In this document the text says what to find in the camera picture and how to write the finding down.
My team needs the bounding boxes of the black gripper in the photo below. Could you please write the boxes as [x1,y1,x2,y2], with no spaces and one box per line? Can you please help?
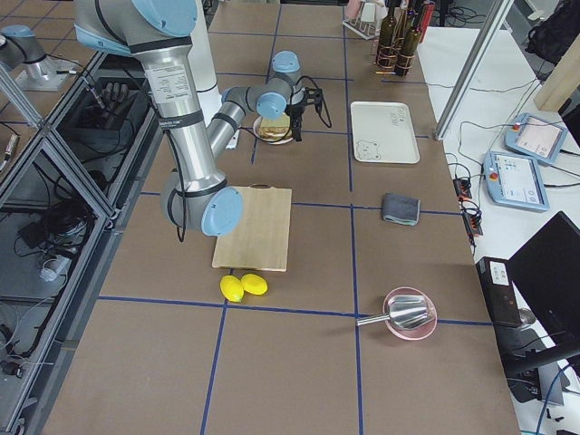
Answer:
[285,102,307,141]

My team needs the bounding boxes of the bread slice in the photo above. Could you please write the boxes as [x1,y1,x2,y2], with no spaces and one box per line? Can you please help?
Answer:
[258,131,293,141]
[258,113,290,132]

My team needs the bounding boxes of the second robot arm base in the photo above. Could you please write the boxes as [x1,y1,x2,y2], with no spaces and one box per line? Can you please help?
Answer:
[1,24,72,92]

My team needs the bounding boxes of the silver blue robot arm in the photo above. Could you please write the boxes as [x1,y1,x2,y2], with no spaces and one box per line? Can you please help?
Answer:
[75,1,305,236]

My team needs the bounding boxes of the cream bear tray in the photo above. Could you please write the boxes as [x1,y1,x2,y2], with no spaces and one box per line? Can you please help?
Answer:
[350,101,420,164]

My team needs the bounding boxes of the white round plate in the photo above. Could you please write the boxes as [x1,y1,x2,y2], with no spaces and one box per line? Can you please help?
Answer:
[253,113,293,144]

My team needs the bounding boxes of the bread slice under egg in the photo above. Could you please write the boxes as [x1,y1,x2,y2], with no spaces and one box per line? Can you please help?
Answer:
[258,131,293,141]

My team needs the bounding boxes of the dark wine bottle left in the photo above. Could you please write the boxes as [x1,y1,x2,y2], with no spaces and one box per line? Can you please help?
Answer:
[376,0,401,68]

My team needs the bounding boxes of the dark wine bottle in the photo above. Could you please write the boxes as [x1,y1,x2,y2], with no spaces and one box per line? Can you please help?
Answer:
[394,6,422,76]
[376,0,401,68]

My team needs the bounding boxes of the dark wine bottle right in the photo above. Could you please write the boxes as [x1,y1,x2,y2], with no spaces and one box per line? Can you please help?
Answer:
[394,6,422,76]

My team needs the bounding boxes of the wooden cutting board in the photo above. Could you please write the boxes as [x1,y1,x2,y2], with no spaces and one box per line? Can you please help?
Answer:
[212,187,292,272]

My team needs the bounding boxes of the grey folded cloth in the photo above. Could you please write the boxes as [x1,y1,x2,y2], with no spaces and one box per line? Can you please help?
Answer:
[382,192,421,226]

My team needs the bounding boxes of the yellow lemon near board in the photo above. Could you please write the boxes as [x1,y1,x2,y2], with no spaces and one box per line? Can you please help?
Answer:
[240,274,268,295]

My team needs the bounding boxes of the yellow lemon outer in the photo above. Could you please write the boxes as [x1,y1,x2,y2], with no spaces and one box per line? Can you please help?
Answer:
[219,275,245,303]

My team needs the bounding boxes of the orange black usb hub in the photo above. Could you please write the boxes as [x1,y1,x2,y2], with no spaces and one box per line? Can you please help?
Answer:
[453,178,483,241]

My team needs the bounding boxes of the blue teach pendant near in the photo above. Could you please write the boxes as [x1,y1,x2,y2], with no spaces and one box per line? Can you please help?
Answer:
[483,150,550,212]

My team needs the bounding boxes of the blue teach pendant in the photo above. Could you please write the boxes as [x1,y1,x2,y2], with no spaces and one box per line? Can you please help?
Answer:
[483,150,550,212]
[504,112,568,165]

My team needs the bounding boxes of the metal scoop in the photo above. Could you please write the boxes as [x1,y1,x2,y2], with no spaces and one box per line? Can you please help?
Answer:
[356,295,434,330]

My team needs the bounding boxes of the blue teach pendant far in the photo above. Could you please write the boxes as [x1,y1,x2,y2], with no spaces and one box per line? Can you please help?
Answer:
[504,112,568,165]

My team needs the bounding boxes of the pink bowl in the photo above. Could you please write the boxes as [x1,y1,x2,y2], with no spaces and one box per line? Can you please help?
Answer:
[382,286,438,341]

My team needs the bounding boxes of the black computer box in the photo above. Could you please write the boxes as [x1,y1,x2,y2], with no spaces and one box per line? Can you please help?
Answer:
[477,256,522,328]

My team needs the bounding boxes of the black monitor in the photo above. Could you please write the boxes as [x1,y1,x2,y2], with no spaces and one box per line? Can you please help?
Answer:
[503,211,579,376]

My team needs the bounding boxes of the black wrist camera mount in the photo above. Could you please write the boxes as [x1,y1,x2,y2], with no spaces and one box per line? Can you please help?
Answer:
[302,88,324,113]

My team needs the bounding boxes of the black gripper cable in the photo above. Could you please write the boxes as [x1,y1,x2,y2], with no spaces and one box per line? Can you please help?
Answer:
[296,75,333,130]

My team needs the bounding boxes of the copper wire bottle rack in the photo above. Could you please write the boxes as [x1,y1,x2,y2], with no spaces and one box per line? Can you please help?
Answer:
[377,37,403,74]

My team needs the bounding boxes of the white wire cup rack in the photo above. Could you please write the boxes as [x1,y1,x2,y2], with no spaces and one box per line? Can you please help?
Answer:
[342,0,387,40]

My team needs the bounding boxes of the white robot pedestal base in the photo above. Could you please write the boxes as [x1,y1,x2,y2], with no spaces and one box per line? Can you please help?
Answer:
[189,0,240,150]

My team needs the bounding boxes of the aluminium frame post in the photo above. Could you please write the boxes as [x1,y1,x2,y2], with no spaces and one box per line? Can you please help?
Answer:
[434,0,514,140]

